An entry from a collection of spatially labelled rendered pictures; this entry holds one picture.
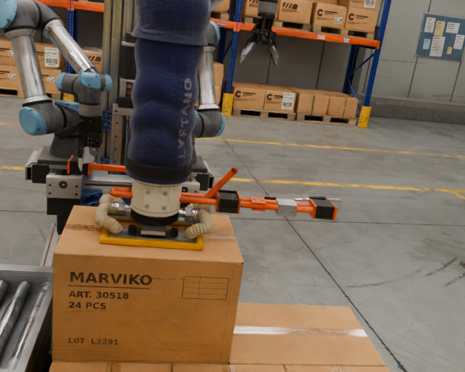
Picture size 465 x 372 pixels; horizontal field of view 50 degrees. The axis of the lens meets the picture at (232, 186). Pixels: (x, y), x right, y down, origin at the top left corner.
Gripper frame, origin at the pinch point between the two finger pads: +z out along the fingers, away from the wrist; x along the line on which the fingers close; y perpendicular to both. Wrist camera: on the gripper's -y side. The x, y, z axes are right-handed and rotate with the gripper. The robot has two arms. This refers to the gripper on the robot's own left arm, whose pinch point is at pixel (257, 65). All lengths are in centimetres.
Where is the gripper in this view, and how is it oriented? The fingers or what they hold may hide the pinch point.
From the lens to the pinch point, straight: 211.4
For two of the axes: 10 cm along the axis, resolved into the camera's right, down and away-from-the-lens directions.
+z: -1.3, 9.4, 3.2
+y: 2.1, 3.4, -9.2
